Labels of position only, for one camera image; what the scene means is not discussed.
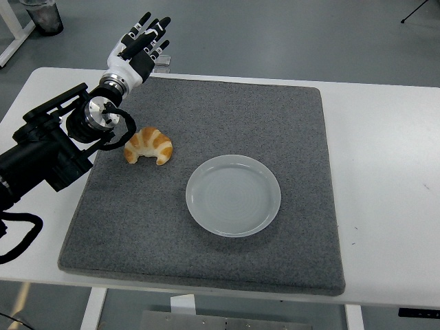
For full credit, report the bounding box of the pale grey round plate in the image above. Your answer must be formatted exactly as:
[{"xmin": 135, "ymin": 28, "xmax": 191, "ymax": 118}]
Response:
[{"xmin": 185, "ymin": 154, "xmax": 282, "ymax": 239}]

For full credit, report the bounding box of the grey felt mat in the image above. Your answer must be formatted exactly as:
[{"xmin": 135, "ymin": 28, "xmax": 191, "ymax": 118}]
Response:
[{"xmin": 56, "ymin": 76, "xmax": 347, "ymax": 298}]

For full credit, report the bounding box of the white table frame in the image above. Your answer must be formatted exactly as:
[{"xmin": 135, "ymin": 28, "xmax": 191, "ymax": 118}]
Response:
[{"xmin": 0, "ymin": 0, "xmax": 36, "ymax": 69}]

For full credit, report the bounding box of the black waste bin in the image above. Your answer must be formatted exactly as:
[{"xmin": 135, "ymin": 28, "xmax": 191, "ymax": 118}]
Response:
[{"xmin": 19, "ymin": 0, "xmax": 65, "ymax": 36}]

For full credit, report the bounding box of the white table leg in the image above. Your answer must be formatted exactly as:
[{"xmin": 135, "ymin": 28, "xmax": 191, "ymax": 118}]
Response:
[
  {"xmin": 79, "ymin": 287, "xmax": 108, "ymax": 330},
  {"xmin": 345, "ymin": 304, "xmax": 365, "ymax": 330}
]

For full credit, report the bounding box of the black tripod leg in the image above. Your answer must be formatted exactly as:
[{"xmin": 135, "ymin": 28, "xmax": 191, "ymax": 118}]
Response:
[{"xmin": 400, "ymin": 0, "xmax": 440, "ymax": 24}]

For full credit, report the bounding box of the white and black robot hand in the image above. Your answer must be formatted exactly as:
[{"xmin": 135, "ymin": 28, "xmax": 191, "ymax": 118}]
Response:
[{"xmin": 101, "ymin": 12, "xmax": 172, "ymax": 94}]

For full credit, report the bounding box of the thin black floor cable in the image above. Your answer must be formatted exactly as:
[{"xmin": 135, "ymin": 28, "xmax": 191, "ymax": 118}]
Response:
[{"xmin": 0, "ymin": 311, "xmax": 35, "ymax": 330}]

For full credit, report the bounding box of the golden brown croissant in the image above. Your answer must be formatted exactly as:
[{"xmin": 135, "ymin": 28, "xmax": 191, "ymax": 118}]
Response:
[{"xmin": 123, "ymin": 126, "xmax": 173, "ymax": 166}]

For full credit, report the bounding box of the clear floor socket cover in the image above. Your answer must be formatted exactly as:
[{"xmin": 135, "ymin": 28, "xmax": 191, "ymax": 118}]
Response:
[{"xmin": 153, "ymin": 54, "xmax": 172, "ymax": 74}]

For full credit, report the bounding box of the black table control panel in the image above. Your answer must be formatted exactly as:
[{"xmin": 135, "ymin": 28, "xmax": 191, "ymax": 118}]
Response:
[{"xmin": 397, "ymin": 307, "xmax": 440, "ymax": 318}]

